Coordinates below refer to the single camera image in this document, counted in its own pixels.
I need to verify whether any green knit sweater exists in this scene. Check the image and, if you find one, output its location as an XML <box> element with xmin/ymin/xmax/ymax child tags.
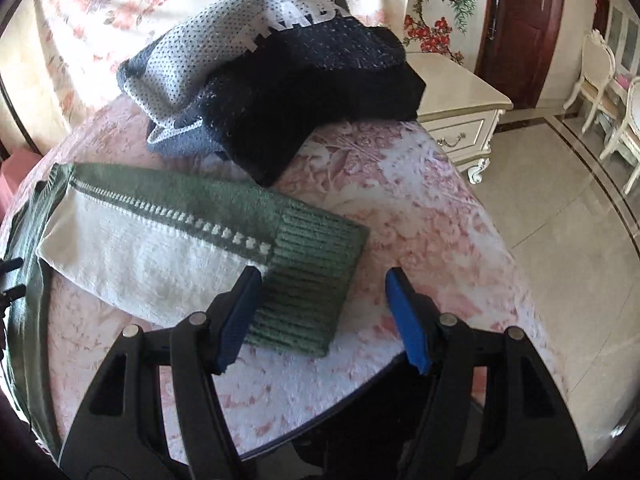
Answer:
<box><xmin>4</xmin><ymin>164</ymin><xmax>369</xmax><ymax>454</ymax></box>

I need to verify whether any pink covered stool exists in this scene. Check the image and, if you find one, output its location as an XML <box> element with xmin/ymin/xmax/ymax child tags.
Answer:
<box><xmin>0</xmin><ymin>148</ymin><xmax>42</xmax><ymax>219</ymax></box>

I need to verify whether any cream nightstand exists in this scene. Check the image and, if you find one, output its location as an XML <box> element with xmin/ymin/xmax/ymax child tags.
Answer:
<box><xmin>407</xmin><ymin>53</ymin><xmax>513</xmax><ymax>184</ymax></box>

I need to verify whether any navy white knit sweater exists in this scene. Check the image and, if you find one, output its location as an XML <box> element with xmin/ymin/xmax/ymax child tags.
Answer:
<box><xmin>117</xmin><ymin>0</ymin><xmax>425</xmax><ymax>186</ymax></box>

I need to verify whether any white chair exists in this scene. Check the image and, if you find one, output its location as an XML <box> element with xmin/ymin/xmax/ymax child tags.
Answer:
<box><xmin>563</xmin><ymin>29</ymin><xmax>620</xmax><ymax>133</ymax></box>

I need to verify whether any floral cream sheet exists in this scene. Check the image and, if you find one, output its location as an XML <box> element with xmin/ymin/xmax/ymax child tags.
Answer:
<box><xmin>1</xmin><ymin>0</ymin><xmax>408</xmax><ymax>154</ymax></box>

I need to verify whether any dark red wooden door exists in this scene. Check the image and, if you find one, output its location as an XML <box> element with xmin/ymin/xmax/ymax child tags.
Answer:
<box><xmin>476</xmin><ymin>0</ymin><xmax>564</xmax><ymax>108</ymax></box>

